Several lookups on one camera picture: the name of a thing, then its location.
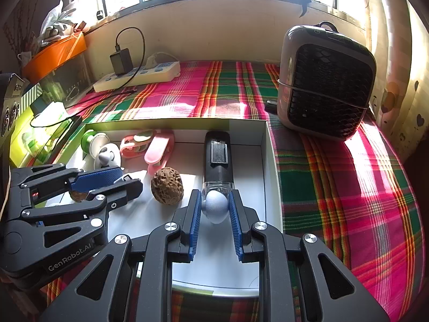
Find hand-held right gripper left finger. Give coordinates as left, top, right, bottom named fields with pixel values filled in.
left=40, top=189, right=203, bottom=322

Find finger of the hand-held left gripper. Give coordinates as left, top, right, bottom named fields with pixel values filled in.
left=12, top=163, right=124, bottom=206
left=20, top=178, right=143, bottom=233

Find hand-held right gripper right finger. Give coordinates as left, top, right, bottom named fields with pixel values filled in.
left=228, top=189, right=391, bottom=322

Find white round gadget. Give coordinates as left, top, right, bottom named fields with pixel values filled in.
left=95, top=144, right=122, bottom=170

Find cardboard box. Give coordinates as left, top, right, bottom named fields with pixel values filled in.
left=43, top=118, right=284, bottom=297

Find grey egg-shaped ball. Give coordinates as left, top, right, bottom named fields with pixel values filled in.
left=201, top=189, right=232, bottom=225

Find green and white spool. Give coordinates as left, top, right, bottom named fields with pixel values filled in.
left=81, top=130, right=109, bottom=158

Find pink plastic case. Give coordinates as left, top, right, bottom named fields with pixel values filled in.
left=144, top=132, right=175, bottom=166

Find pink loop clip with disc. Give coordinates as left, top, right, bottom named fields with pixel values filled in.
left=120, top=129, right=156, bottom=159

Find black cylinder device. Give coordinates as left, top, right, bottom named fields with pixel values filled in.
left=203, top=131, right=235, bottom=195

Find yellow-green box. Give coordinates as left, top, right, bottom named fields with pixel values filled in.
left=8, top=107, right=44, bottom=168

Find glass tank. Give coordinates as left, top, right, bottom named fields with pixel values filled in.
left=40, top=54, right=93, bottom=104

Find striped gift box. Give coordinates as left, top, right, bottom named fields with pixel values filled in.
left=20, top=84, right=44, bottom=111

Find plaid blanket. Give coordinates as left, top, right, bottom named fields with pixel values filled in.
left=43, top=60, right=426, bottom=322

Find grey patterned box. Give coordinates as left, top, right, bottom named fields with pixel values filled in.
left=0, top=72, right=25, bottom=138

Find black charger adapter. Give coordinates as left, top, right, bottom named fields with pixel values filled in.
left=110, top=49, right=134, bottom=76

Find white power strip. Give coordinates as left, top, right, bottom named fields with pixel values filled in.
left=93, top=61, right=182, bottom=93

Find orange box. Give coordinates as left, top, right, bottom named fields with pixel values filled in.
left=22, top=34, right=87, bottom=79

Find plastic bag with clutter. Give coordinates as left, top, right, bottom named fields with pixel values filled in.
left=39, top=0, right=77, bottom=46

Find dried twigs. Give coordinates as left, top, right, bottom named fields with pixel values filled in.
left=3, top=0, right=41, bottom=57

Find small fan heater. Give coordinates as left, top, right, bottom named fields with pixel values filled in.
left=276, top=22, right=377, bottom=141

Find heart print curtain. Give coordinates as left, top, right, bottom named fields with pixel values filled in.
left=360, top=0, right=426, bottom=162

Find white plug with cord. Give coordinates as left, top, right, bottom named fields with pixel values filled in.
left=146, top=51, right=176, bottom=69

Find black charger cable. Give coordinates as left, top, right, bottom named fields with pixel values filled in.
left=29, top=27, right=146, bottom=128

